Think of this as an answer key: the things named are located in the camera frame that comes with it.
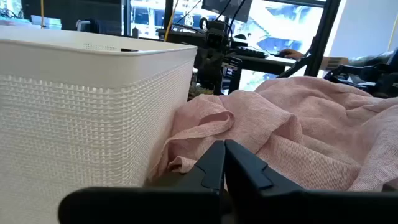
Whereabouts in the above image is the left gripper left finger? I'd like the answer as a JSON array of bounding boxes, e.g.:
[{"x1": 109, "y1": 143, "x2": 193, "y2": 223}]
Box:
[{"x1": 57, "y1": 139, "x2": 226, "y2": 224}]

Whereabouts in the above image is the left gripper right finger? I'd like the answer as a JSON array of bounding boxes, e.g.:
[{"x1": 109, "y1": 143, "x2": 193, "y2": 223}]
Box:
[{"x1": 223, "y1": 139, "x2": 398, "y2": 224}]

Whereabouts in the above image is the pink cloth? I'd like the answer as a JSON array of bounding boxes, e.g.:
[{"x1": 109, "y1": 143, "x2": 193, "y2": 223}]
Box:
[{"x1": 148, "y1": 76, "x2": 398, "y2": 192}]

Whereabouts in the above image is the person's forearm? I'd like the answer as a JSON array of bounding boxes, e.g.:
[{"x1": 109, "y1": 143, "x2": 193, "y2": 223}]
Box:
[{"x1": 303, "y1": 50, "x2": 397, "y2": 72}]

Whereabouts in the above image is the black monitor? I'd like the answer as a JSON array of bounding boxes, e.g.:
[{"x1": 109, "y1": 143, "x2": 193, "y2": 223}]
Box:
[{"x1": 201, "y1": 0, "x2": 253, "y2": 24}]

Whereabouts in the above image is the black keyboard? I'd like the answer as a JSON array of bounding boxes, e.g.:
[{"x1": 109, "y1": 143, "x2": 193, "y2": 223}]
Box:
[{"x1": 235, "y1": 45, "x2": 269, "y2": 60}]

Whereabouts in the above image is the small green potted plant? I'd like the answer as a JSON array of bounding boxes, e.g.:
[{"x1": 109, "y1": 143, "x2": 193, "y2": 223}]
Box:
[{"x1": 187, "y1": 83, "x2": 215, "y2": 101}]

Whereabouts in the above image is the person's hand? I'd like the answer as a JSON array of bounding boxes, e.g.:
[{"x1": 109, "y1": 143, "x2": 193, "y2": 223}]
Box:
[{"x1": 279, "y1": 48, "x2": 305, "y2": 61}]

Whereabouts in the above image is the white plastic laundry basket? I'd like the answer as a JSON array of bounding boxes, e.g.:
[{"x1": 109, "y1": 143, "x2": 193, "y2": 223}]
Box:
[{"x1": 0, "y1": 25, "x2": 198, "y2": 224}]

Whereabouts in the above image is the yellow cable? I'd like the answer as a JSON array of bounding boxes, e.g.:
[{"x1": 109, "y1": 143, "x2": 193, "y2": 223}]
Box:
[{"x1": 164, "y1": 0, "x2": 180, "y2": 42}]

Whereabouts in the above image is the black aluminium frame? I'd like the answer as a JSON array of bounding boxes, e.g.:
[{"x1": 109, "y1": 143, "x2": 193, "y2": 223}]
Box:
[{"x1": 276, "y1": 0, "x2": 342, "y2": 78}]

